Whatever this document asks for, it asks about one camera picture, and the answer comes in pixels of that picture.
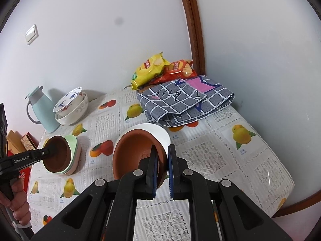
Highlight red chips bag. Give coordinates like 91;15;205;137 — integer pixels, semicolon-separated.
147;59;199;86

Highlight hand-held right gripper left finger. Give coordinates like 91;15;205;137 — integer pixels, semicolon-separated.
31;144;160;241

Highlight white ceramic bowl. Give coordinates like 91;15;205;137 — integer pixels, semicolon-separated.
117;123;172;151

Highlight small brown clay bowl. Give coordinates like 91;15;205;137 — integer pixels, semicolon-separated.
42;135;72;174
113;129;168;189

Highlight red paper bag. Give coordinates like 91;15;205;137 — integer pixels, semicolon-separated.
7;150;32;182

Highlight light blue thermos jug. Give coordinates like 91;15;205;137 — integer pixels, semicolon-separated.
25;86;61;134

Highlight fruit printed tablecloth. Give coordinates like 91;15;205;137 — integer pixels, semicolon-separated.
26;87;295;241

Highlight grey checked cloth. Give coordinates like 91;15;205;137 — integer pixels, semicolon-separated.
136;75;236;128

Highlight brown patterned box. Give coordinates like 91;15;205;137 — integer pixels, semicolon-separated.
20;133;39;151

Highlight blue patterned porcelain bowl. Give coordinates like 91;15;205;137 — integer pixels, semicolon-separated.
53;87;83;113

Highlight yellow chips bag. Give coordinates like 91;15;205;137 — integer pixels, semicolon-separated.
130;52;171;91

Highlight person's left hand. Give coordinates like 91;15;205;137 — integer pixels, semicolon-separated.
0;176;32;229

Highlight green plastic plate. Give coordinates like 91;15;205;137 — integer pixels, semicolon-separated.
61;135;79;175

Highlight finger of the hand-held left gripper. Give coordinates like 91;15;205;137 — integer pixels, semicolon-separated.
30;147;59;168

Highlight white wall switch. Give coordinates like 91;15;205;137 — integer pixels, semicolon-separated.
25;24;40;46

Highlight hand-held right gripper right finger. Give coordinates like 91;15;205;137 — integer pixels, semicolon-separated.
167;144;293;241

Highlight large white porcelain bowl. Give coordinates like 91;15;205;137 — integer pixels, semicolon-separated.
54;92;89;126

